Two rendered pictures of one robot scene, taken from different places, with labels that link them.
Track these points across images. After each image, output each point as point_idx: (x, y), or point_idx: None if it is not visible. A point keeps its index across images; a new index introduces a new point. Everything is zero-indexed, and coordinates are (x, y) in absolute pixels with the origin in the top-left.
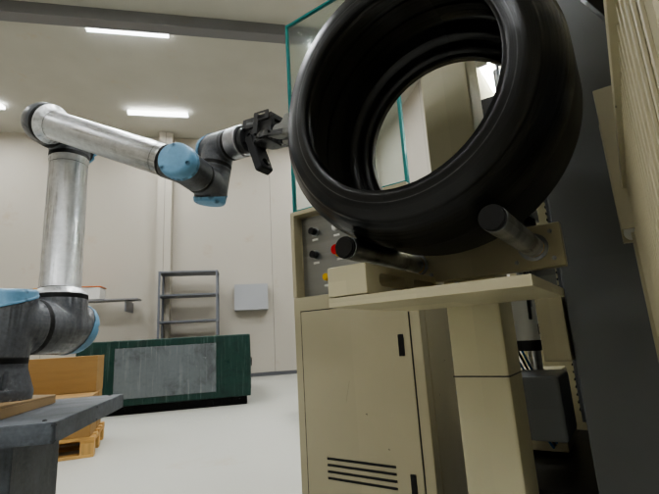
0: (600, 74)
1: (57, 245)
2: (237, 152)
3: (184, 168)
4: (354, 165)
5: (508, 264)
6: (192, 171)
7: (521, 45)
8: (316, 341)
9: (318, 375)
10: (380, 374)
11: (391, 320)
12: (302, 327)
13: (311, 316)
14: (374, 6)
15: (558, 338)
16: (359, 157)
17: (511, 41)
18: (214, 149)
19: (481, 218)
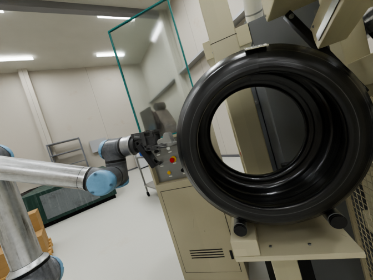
0: None
1: (14, 240)
2: (132, 155)
3: (110, 189)
4: (202, 146)
5: None
6: (114, 186)
7: (361, 130)
8: (172, 204)
9: (177, 218)
10: (208, 214)
11: None
12: (163, 199)
13: (166, 193)
14: (236, 80)
15: None
16: (203, 142)
17: (355, 128)
18: (114, 154)
19: (332, 222)
